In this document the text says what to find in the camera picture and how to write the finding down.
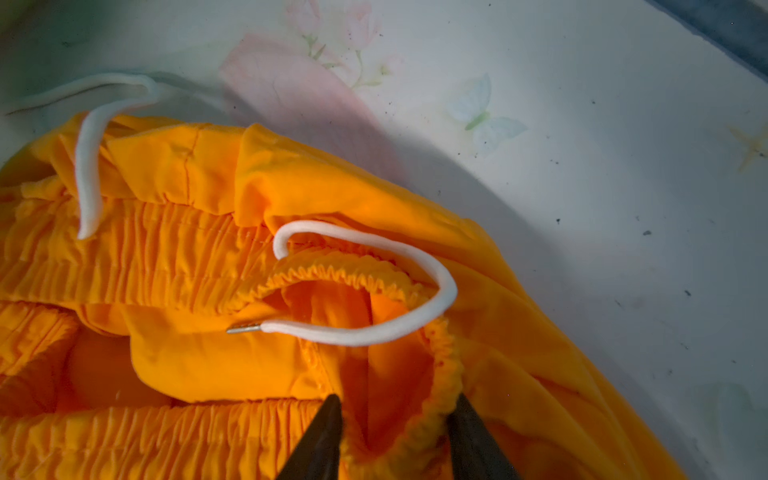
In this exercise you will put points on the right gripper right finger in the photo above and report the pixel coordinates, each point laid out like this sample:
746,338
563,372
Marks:
475,455

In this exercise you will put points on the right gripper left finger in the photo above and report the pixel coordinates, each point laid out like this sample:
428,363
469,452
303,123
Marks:
317,455

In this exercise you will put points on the orange shorts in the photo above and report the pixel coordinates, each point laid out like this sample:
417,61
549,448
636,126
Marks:
178,300

